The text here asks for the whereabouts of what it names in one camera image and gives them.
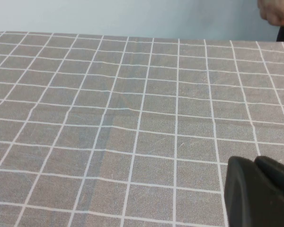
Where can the person's right hand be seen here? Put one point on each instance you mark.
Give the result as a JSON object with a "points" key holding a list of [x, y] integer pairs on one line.
{"points": [[277, 11]]}

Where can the grey white-checked tablecloth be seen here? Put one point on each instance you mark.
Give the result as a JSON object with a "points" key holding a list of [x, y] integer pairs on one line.
{"points": [[123, 123]]}

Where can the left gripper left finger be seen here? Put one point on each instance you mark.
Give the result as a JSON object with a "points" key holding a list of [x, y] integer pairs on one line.
{"points": [[248, 196]]}

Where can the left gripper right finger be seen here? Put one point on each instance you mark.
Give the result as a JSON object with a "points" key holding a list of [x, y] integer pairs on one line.
{"points": [[278, 175]]}

